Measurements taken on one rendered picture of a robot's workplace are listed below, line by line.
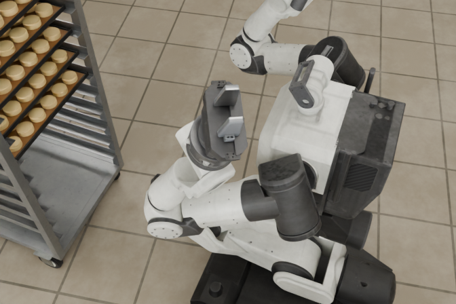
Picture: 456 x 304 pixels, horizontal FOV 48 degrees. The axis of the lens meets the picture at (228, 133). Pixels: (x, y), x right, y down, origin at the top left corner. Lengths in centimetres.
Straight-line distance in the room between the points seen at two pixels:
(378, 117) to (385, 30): 198
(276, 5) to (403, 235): 123
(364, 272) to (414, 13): 198
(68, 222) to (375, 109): 131
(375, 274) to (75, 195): 119
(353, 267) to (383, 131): 66
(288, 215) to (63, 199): 128
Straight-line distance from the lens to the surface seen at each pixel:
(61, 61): 173
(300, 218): 106
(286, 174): 103
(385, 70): 289
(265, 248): 172
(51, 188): 220
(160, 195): 105
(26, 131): 166
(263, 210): 106
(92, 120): 202
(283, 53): 142
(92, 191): 215
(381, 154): 114
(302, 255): 173
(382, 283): 173
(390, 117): 122
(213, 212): 110
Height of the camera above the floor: 188
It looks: 50 degrees down
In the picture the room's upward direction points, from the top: straight up
